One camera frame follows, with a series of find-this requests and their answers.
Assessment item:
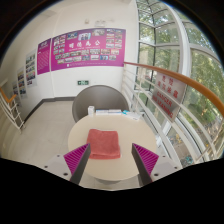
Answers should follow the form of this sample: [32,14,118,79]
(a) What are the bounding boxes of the flat white and blue box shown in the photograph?
[121,109,143,121]

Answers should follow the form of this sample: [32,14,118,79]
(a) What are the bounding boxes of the white stair railing orange handrail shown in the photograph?
[0,87,26,134]

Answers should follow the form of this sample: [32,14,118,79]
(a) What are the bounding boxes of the small upright white box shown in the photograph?
[87,105,96,117]

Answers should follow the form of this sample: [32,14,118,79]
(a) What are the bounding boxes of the pink terry towel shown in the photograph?
[86,128,122,160]

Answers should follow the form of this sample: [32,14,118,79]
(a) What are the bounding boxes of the white photo poster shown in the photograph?
[25,49,38,88]
[16,66,28,99]
[11,80,20,98]

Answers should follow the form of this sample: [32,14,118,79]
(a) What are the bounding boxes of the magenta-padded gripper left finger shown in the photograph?
[43,143,92,186]

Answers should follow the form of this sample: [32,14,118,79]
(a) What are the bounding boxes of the narrow magenta text poster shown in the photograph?
[36,37,52,76]

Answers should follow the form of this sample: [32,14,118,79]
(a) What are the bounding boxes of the white warning sign red letters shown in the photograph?
[151,72,188,121]

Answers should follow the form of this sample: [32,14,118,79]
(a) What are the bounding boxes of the white-framed glass window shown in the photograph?
[134,0,224,161]

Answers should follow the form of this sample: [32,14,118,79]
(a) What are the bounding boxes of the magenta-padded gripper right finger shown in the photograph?
[131,142,184,186]

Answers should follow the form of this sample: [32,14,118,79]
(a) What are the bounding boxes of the white railing with orange handrail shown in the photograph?
[121,61,224,164]

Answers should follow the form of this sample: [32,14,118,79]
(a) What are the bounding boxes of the wide magenta photo poster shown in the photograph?
[50,27,127,72]

